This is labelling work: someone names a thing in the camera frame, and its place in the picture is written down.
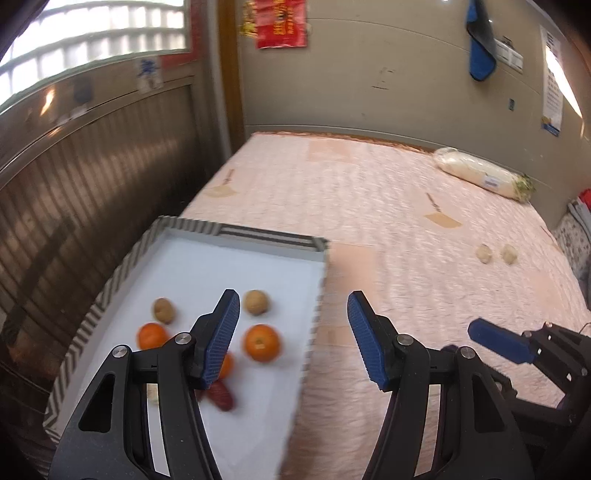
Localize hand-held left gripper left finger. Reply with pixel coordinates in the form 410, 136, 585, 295
46, 288, 242, 480

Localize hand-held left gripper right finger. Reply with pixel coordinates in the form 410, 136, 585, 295
346, 290, 536, 480

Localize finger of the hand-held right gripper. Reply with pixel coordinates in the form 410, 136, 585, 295
467, 317, 591, 398
482, 366, 520, 402

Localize orange mandarin with stem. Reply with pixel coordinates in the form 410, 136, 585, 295
243, 324, 281, 363

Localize red date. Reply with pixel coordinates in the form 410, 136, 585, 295
205, 378, 236, 412

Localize brown kiwi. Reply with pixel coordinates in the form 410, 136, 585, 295
153, 298, 177, 324

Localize chevron-patterned tray box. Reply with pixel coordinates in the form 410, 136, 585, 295
43, 215, 331, 480

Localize pink quilted bedspread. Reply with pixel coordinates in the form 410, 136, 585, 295
180, 131, 591, 480

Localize grey patterned cloth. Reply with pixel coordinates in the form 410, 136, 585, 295
551, 198, 591, 310

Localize wrapped napa cabbage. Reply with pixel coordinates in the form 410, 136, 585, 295
433, 147, 536, 203

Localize blue paper-cut sticker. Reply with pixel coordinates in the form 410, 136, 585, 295
137, 58, 163, 90

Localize blue hanging cloth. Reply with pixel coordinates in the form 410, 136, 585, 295
465, 0, 498, 82

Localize red paper strip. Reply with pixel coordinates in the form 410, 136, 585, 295
159, 0, 204, 70

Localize glass block window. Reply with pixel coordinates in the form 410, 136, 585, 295
0, 0, 192, 100

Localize wooden door frame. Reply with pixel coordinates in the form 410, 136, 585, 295
217, 0, 247, 160

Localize white paper wall notice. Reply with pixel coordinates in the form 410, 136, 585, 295
539, 25, 565, 138

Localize white wall switch panel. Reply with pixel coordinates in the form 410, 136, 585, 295
494, 36, 525, 72

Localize red wall poster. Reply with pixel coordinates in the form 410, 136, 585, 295
240, 0, 309, 49

